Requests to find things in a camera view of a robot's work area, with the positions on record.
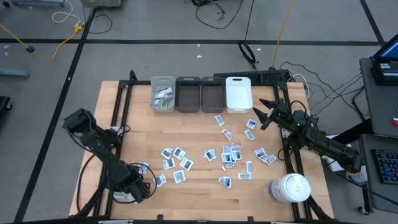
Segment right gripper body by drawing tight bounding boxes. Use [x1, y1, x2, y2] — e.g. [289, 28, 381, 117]
[269, 99, 295, 128]

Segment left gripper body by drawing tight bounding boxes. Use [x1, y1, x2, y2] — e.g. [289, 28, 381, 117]
[117, 169, 147, 197]

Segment white plastic bin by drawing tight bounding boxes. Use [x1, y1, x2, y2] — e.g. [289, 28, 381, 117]
[225, 77, 254, 114]

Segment black perforated panel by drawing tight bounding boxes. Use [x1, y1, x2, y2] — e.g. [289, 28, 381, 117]
[213, 68, 290, 84]

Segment dark grey plastic bin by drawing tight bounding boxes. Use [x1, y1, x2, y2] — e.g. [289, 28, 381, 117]
[200, 77, 227, 114]
[174, 76, 201, 113]

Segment white wipes canister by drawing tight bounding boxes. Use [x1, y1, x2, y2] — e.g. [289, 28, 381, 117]
[267, 173, 312, 203]

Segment translucent light grey bin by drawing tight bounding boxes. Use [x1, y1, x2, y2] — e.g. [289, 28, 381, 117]
[150, 75, 177, 113]

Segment grey side desk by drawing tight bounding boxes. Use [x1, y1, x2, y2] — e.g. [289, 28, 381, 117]
[359, 57, 398, 138]
[360, 133, 398, 215]

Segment black laptop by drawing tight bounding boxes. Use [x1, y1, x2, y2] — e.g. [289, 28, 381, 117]
[371, 40, 398, 86]

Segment black keyboard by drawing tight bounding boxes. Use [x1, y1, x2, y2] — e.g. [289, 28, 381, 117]
[371, 149, 398, 184]

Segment grey floor beam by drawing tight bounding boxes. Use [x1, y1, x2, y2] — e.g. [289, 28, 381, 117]
[0, 68, 30, 79]

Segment grey dolly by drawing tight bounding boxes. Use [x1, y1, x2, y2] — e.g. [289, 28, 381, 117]
[80, 0, 122, 9]

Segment grey floor bar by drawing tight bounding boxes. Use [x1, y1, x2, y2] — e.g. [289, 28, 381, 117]
[11, 0, 66, 7]

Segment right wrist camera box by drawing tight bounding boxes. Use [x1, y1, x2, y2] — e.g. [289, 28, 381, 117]
[291, 108, 309, 125]

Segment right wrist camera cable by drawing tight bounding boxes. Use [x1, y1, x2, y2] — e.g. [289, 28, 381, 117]
[289, 100, 309, 113]

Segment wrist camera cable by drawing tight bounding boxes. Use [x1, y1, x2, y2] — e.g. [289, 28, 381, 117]
[289, 100, 309, 113]
[127, 161, 158, 202]

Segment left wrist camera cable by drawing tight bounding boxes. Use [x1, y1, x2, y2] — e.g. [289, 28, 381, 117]
[127, 161, 158, 202]

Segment black floor cables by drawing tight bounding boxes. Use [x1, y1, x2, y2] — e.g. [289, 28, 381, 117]
[279, 60, 364, 119]

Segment black cable bundle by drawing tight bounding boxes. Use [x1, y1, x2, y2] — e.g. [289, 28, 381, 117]
[238, 0, 257, 70]

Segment yellow hanging cord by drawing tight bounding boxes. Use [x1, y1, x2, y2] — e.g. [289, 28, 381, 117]
[272, 0, 296, 70]

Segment black floor cable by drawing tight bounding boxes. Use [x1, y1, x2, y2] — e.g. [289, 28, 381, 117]
[192, 0, 243, 30]
[83, 14, 113, 35]

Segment yellow floor cord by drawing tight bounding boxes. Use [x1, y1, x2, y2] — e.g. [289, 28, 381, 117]
[0, 24, 84, 60]

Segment white floor cable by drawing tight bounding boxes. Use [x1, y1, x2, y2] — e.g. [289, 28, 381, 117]
[52, 0, 81, 26]

